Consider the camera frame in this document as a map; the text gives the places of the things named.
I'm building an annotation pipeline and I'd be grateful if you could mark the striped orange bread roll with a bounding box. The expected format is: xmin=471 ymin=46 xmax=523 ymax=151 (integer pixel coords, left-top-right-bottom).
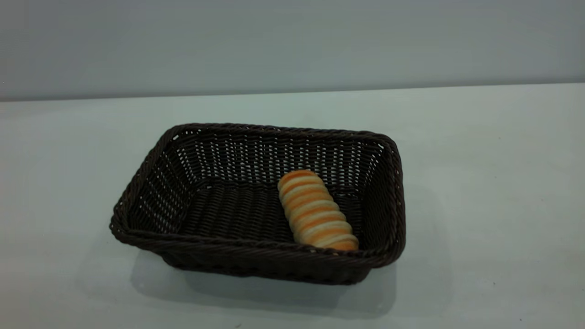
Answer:
xmin=277 ymin=170 xmax=360 ymax=251

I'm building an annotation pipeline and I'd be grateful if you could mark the dark brown woven basket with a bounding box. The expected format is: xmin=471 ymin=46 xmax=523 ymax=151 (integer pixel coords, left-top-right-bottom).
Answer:
xmin=108 ymin=122 xmax=406 ymax=286

